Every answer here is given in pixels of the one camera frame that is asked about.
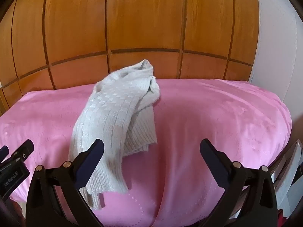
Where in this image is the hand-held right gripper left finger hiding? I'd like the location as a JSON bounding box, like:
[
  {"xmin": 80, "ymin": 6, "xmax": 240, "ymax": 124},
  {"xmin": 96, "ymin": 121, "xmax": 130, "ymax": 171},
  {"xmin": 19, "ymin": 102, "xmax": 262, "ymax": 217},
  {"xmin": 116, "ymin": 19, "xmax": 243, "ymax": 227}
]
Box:
[{"xmin": 26, "ymin": 138, "xmax": 105, "ymax": 227}]

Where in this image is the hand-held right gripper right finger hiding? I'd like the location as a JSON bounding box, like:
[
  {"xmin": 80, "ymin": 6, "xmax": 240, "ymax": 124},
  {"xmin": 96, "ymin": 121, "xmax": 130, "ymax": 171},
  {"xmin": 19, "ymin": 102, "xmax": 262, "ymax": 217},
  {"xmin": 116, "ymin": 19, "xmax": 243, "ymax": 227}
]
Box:
[{"xmin": 199, "ymin": 138, "xmax": 279, "ymax": 227}]

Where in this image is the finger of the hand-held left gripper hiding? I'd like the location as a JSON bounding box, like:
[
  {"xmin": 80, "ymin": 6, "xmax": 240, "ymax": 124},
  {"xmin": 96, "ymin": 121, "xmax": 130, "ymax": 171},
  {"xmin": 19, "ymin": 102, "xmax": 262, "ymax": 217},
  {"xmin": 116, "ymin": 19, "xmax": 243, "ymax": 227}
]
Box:
[
  {"xmin": 0, "ymin": 145, "xmax": 9, "ymax": 164},
  {"xmin": 9, "ymin": 139, "xmax": 35, "ymax": 164}
]

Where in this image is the white knit sweater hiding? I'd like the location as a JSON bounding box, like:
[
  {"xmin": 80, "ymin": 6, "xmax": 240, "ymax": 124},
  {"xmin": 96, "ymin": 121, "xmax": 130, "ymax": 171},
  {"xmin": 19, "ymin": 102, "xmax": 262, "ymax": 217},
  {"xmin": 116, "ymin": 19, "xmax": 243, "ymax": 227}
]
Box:
[{"xmin": 68, "ymin": 59, "xmax": 161, "ymax": 211}]

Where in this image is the pink blanket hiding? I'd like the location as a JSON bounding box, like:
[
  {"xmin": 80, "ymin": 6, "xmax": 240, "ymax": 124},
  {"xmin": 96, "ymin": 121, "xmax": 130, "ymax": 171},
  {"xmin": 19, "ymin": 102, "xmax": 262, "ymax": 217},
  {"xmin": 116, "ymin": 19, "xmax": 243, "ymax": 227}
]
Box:
[{"xmin": 0, "ymin": 78, "xmax": 294, "ymax": 227}]

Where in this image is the grey cloth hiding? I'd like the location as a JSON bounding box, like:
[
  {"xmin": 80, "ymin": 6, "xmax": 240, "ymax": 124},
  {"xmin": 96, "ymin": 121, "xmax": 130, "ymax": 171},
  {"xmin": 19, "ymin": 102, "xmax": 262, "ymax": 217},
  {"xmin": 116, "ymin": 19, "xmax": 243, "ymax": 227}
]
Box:
[{"xmin": 272, "ymin": 144, "xmax": 303, "ymax": 202}]

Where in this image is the wooden panelled headboard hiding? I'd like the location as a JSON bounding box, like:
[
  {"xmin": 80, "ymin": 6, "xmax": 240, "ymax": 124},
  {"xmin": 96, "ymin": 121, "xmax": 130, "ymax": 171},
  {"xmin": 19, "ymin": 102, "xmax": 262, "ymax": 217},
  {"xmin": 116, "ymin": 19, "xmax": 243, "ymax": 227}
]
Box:
[{"xmin": 0, "ymin": 0, "xmax": 260, "ymax": 117}]

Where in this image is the dark wooden frame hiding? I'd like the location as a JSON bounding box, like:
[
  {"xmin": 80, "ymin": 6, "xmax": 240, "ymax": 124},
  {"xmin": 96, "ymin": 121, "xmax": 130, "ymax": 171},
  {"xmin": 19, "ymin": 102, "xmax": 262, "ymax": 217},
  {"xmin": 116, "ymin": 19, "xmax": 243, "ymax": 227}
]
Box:
[{"xmin": 227, "ymin": 139, "xmax": 303, "ymax": 220}]

